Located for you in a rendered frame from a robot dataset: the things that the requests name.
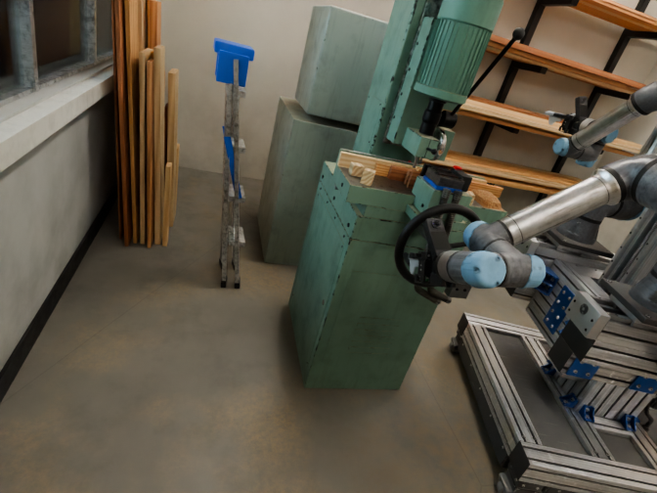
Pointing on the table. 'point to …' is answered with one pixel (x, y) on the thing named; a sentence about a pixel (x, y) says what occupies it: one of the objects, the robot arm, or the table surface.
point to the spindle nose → (431, 116)
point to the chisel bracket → (416, 142)
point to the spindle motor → (457, 48)
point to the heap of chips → (487, 200)
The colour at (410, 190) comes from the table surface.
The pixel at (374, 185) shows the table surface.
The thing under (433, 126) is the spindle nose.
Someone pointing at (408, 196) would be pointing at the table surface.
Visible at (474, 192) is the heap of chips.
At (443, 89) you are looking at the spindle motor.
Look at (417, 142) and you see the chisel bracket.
